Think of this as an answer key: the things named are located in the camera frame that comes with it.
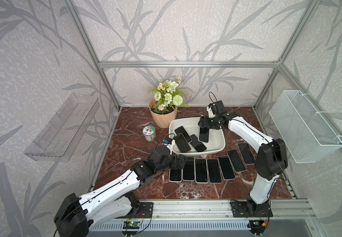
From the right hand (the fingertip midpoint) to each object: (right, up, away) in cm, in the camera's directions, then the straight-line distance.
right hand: (203, 122), depth 91 cm
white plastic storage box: (+11, -13, +9) cm, 19 cm away
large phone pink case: (-13, -14, +5) cm, 19 cm away
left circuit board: (-38, -49, -20) cm, 65 cm away
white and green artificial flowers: (-21, +16, -7) cm, 27 cm away
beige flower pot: (-26, +1, +5) cm, 26 cm away
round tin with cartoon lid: (-35, -6, +5) cm, 35 cm away
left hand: (-13, -18, -14) cm, 27 cm away
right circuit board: (+25, -51, -18) cm, 60 cm away
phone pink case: (+6, -30, -7) cm, 31 cm away
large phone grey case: (+14, -27, -4) cm, 30 cm away
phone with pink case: (-17, -30, -7) cm, 35 cm away
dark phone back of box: (-14, -6, +14) cm, 21 cm away
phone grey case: (0, -7, -6) cm, 9 cm away
